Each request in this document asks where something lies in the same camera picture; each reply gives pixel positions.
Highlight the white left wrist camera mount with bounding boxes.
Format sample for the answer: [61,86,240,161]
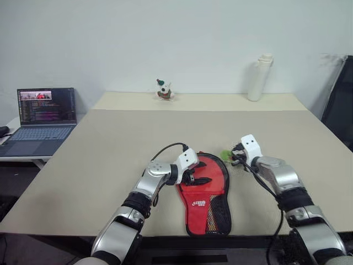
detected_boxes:
[175,149,200,185]

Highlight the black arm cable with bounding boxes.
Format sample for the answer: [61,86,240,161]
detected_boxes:
[242,161,284,262]
[150,142,189,161]

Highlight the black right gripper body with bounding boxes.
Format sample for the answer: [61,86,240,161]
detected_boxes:
[232,144,249,168]

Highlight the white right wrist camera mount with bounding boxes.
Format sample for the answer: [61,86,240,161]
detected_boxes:
[240,134,263,167]

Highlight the small white plush dog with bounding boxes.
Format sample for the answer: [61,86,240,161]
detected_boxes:
[155,78,175,101]

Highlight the open grey laptop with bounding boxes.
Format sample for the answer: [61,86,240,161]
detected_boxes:
[0,87,78,158]

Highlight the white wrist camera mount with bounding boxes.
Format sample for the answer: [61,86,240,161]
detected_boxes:
[240,134,263,167]
[175,149,200,185]

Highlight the black red mesh paddle case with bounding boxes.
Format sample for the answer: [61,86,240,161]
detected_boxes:
[175,149,234,238]

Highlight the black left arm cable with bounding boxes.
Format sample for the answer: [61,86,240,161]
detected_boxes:
[150,142,189,161]

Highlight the black office chair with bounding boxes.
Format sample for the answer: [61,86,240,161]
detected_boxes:
[320,55,353,153]

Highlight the white water bottle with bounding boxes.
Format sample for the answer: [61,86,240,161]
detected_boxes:
[247,53,275,102]

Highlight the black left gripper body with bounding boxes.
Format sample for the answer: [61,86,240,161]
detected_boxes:
[184,163,200,186]

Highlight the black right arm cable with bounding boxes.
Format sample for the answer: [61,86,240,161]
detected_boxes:
[242,161,284,262]

